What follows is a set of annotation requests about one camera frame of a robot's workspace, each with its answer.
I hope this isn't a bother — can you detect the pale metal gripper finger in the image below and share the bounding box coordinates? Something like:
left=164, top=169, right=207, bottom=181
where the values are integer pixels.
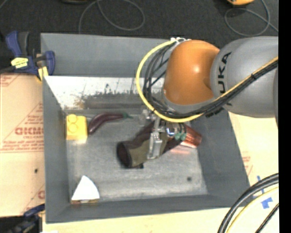
left=147, top=132, right=163, bottom=160

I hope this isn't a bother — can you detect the dark brown bottle olive label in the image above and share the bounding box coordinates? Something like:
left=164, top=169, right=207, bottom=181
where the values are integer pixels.
left=116, top=121, right=171, bottom=169

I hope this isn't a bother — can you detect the copper-coloured cup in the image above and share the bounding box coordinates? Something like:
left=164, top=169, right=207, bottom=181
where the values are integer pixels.
left=165, top=124, right=203, bottom=154

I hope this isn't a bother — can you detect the grey metal bin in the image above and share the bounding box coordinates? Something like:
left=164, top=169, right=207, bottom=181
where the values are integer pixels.
left=40, top=33, right=252, bottom=223

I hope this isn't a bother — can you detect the purple toy eggplant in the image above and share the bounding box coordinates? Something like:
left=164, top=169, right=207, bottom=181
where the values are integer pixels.
left=87, top=112, right=134, bottom=135

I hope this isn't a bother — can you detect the yellow toy brick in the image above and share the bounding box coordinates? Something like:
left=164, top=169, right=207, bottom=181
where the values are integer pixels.
left=65, top=114, right=88, bottom=141

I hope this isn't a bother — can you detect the white wedge toy cake slice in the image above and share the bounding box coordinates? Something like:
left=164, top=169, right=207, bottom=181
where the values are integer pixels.
left=70, top=175, right=101, bottom=204

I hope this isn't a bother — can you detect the brown cardboard board red print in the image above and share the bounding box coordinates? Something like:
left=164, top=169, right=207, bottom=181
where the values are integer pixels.
left=0, top=72, right=279, bottom=218

